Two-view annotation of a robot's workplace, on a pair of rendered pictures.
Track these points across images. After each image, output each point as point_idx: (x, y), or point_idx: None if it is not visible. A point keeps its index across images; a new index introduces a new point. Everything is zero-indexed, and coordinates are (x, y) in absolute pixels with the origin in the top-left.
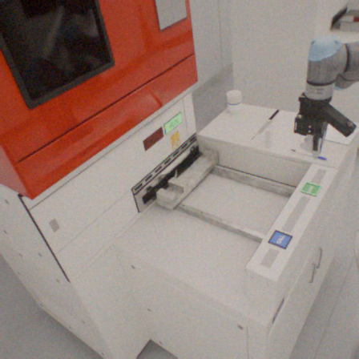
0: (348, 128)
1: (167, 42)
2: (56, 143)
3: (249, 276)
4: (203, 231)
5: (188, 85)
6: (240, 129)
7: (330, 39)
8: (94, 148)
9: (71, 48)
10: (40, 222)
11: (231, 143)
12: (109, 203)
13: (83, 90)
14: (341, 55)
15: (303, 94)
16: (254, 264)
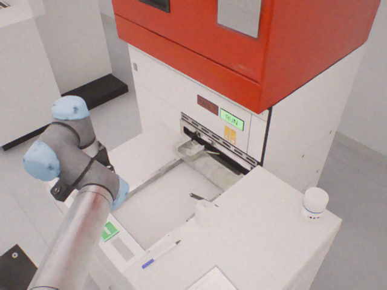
0: (53, 186)
1: (224, 41)
2: (130, 23)
3: None
4: (143, 172)
5: (240, 102)
6: (254, 206)
7: (60, 103)
8: (147, 49)
9: None
10: (130, 57)
11: (226, 190)
12: (164, 98)
13: (147, 9)
14: (51, 122)
15: (101, 146)
16: None
